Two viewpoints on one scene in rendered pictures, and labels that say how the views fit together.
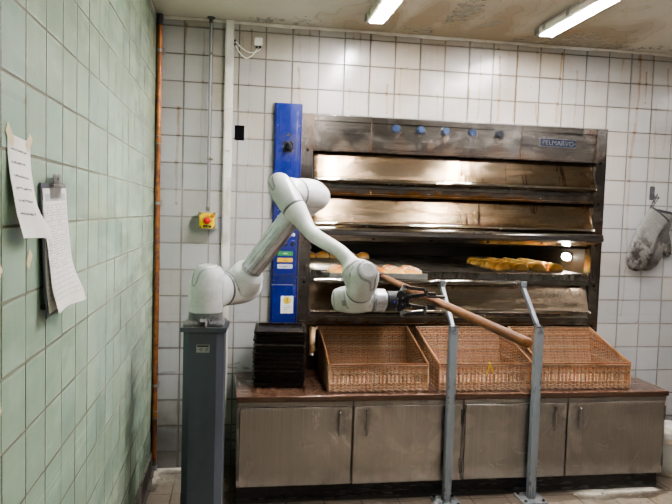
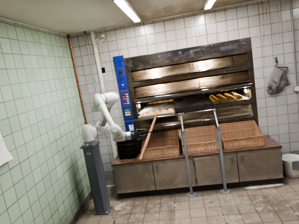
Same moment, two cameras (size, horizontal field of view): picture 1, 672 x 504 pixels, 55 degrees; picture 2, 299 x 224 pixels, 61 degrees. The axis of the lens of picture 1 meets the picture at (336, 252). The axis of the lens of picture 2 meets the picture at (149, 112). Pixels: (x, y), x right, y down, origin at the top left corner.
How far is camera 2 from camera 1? 126 cm
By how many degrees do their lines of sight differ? 18
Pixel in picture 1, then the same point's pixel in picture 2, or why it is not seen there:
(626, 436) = (264, 165)
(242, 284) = (99, 129)
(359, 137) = (146, 62)
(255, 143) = (109, 72)
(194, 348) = (86, 153)
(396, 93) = (157, 42)
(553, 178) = (228, 62)
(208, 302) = (87, 138)
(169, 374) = not seen: hidden behind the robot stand
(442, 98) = (175, 40)
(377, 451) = (163, 178)
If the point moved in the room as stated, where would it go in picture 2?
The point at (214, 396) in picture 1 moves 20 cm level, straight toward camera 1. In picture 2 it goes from (95, 168) to (90, 174)
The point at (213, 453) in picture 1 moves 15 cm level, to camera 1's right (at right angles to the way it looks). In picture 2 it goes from (99, 186) to (109, 186)
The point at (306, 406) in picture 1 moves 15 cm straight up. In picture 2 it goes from (135, 165) to (134, 155)
